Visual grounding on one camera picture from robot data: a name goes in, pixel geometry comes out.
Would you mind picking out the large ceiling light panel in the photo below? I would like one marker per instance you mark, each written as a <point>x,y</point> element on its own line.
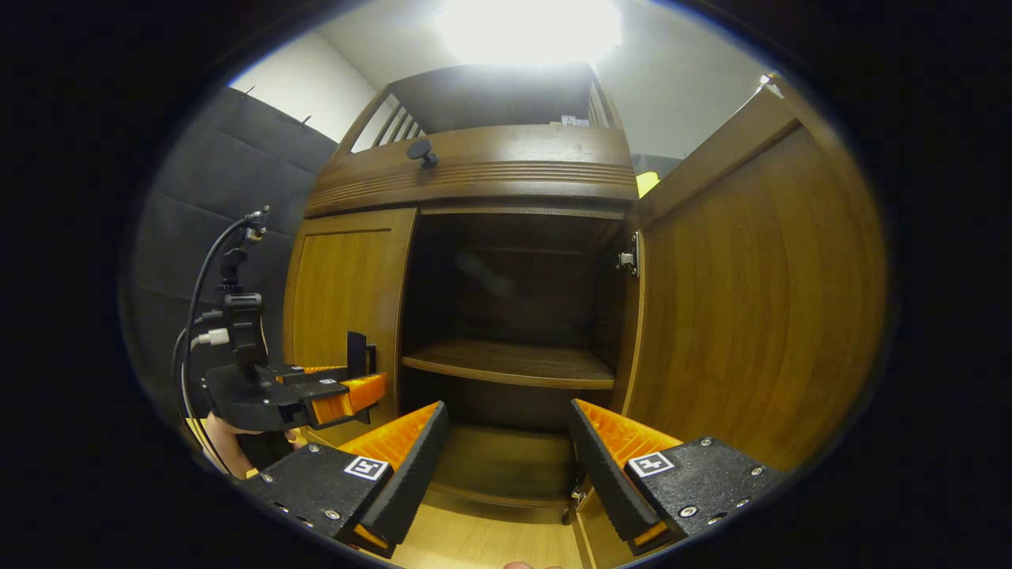
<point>530,28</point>

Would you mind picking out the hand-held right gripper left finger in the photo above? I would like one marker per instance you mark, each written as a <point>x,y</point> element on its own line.
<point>415,474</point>

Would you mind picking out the round black knob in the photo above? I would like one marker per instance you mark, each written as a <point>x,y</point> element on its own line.
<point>421,152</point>

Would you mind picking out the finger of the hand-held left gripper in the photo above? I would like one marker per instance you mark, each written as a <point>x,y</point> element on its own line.
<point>352,395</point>
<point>312,371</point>

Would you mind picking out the wooden double-door shoe cabinet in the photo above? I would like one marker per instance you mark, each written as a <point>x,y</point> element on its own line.
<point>490,166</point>

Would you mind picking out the wooden cabinet shelf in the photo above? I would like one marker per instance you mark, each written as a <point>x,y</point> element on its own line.
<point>514,363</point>

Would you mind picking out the metal door hinge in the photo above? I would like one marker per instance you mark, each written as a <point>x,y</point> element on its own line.
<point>579,498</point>
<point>628,257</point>

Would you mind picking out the wooden shoe cabinet door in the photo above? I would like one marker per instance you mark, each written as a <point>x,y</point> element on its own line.
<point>348,292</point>
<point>751,316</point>

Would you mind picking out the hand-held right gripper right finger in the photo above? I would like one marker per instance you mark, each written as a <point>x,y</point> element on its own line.
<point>605,474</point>

